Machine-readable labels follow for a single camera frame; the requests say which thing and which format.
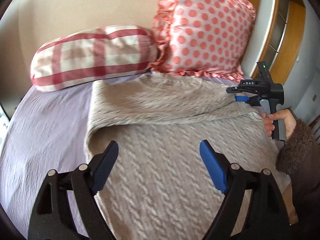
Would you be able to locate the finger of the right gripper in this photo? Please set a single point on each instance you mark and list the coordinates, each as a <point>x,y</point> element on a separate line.
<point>236,90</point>
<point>252,101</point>

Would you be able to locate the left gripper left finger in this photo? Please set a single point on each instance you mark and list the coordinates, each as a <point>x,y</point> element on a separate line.
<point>51,217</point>

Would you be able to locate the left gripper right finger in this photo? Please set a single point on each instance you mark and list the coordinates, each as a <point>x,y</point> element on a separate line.
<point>266,217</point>

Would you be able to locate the beige cable-knit sweater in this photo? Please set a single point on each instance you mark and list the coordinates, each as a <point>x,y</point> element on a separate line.
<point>159,187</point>

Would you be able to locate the brown fuzzy sleeve forearm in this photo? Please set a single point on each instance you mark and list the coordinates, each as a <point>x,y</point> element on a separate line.
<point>299,158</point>

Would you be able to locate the person's right hand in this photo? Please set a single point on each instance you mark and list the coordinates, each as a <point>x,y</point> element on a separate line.
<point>284,116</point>

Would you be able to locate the pink polka dot pillow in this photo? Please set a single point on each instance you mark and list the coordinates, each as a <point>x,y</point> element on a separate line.
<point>202,37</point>

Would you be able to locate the lilac bed sheet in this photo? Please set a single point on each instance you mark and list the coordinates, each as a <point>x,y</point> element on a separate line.
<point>47,131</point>

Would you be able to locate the red plaid pillow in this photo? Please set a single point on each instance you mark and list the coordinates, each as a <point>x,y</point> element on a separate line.
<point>94,54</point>

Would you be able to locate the wooden framed wall cabinet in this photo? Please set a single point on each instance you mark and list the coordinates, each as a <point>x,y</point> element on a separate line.
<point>276,37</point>

